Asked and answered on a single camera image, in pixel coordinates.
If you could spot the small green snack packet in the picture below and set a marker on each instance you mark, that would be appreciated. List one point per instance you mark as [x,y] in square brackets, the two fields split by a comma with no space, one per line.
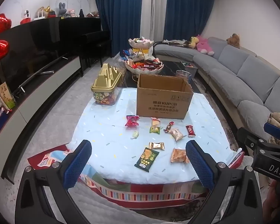
[155,129]

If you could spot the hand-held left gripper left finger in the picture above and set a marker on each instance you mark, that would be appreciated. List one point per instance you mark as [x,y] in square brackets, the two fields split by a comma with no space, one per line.
[77,161]

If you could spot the grey remote control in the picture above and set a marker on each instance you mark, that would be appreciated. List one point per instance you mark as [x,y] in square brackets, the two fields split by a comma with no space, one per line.
[46,72]

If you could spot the dark red twisted candy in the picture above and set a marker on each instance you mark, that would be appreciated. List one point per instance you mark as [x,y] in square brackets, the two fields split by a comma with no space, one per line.
[169,126]

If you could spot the pink plush toy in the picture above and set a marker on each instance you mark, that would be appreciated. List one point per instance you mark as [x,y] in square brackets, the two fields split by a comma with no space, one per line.
[205,45]

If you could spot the yellow plush toy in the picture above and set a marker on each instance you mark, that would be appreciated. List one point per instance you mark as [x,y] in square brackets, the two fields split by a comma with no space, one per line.
[194,42]

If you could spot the person's right hand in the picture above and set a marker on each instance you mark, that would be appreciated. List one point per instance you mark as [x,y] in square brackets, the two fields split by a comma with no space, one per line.
[277,198]

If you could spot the white quilted blanket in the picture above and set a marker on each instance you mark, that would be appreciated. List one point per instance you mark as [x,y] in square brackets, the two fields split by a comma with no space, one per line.
[102,213]

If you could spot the brown ornaments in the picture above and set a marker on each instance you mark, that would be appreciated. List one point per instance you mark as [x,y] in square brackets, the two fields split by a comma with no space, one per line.
[93,14]

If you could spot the light blue tablecloth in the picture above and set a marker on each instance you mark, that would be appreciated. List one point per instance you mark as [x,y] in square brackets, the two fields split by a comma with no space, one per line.
[107,126]

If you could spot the grey bunny plush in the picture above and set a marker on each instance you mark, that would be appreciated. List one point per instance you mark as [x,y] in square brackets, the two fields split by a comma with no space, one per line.
[63,10]

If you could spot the red patterned cloth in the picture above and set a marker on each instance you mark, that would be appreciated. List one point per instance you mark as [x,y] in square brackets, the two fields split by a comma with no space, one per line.
[142,194]

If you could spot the small pale green candy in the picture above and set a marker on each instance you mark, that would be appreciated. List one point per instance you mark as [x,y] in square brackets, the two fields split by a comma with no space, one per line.
[135,134]

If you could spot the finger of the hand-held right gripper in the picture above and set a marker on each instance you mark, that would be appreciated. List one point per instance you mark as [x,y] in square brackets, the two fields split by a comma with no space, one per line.
[274,129]
[248,137]

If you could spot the pile of assorted snacks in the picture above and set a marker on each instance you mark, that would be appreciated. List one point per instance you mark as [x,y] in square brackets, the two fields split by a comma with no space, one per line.
[144,64]

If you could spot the black cone ornament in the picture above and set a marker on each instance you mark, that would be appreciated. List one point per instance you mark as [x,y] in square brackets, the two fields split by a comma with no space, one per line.
[81,13]

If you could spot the blue curtain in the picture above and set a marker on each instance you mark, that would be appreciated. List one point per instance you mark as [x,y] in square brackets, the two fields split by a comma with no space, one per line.
[189,11]
[121,16]

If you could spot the black television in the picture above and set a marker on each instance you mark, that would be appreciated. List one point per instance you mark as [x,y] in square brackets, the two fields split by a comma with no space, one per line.
[25,51]

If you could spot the clear packet with yellow pastry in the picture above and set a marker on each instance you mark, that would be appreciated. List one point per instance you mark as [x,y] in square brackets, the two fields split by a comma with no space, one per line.
[155,122]

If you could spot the white and red dog figure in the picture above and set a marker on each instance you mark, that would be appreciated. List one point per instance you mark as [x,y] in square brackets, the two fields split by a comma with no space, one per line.
[26,15]

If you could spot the small red box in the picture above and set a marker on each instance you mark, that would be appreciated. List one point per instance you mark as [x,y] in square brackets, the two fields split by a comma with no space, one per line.
[51,14]

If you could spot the brown teddy bear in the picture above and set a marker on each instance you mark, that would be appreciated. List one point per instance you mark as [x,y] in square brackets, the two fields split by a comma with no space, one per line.
[233,40]

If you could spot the clutter of papers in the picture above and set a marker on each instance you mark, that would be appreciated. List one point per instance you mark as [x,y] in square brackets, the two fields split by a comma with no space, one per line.
[175,42]

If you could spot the clear jar of chocolate balls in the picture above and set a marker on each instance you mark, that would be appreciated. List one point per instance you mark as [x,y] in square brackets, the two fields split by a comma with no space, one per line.
[183,74]

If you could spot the red snack packet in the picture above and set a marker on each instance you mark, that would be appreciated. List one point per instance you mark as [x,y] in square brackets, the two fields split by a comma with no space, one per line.
[190,130]

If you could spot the black upright piano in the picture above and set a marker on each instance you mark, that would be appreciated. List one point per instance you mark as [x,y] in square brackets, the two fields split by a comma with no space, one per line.
[93,39]

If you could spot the clear plastic bag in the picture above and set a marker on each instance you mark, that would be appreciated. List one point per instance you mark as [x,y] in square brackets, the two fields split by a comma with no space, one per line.
[119,66]

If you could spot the grey storage box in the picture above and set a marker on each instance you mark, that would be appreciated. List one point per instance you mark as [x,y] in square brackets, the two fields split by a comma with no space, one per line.
[189,68]

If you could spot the grey sectional sofa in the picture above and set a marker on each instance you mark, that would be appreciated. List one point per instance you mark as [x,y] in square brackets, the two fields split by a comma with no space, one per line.
[247,74]

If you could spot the black coffee table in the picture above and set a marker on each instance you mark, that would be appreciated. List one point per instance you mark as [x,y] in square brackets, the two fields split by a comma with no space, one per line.
[170,67]

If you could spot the gold snack packet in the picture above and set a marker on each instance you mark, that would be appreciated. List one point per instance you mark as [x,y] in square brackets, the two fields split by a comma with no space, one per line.
[156,145]

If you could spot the white sheer curtain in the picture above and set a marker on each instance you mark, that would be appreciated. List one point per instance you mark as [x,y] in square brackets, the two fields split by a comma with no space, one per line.
[155,11]

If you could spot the dark green snack packet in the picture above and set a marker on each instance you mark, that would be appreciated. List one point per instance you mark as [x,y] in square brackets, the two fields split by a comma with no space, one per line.
[146,158]

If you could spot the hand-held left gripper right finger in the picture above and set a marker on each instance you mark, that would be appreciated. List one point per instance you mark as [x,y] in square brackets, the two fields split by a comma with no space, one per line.
[199,165]

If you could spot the yellow and green box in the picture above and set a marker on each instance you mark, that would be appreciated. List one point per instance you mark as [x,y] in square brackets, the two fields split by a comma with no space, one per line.
[5,94]

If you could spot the pink snack packet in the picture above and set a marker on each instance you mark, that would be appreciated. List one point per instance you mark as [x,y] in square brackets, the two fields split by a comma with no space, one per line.
[131,121]

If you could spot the grey television cabinet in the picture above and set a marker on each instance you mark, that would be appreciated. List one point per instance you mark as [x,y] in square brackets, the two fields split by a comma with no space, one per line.
[37,98]

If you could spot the clear candy jar gold lid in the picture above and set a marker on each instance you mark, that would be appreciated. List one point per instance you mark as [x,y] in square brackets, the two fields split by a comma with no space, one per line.
[106,79]

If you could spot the beige pastry packet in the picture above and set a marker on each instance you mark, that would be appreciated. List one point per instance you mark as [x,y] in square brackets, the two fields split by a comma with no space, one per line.
[176,134]

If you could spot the white two-tier snack dish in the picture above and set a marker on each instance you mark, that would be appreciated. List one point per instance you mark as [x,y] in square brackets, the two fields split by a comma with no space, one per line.
[143,71]

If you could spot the orange snack packet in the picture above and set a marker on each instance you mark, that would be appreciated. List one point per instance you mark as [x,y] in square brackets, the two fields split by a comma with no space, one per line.
[178,155]

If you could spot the white rack with gold ornament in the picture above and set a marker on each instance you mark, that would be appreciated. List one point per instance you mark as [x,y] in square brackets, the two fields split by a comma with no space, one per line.
[40,12]

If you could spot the brown cardboard box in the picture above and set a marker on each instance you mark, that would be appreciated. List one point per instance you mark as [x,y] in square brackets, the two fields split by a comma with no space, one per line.
[163,102]

